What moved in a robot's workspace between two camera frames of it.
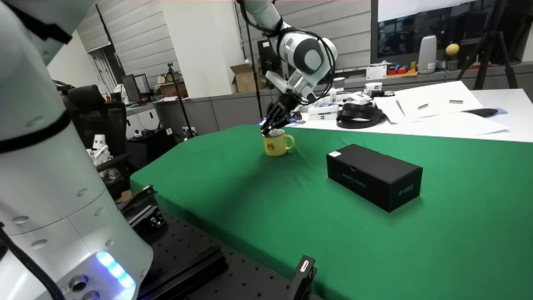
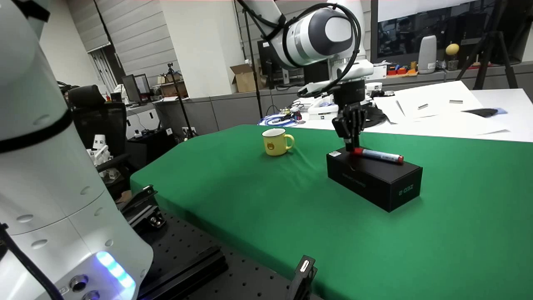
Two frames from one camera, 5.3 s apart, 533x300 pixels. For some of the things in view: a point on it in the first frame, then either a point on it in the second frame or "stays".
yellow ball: (452, 48) stays
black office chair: (92, 115) stays
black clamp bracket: (307, 268) stays
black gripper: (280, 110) → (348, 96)
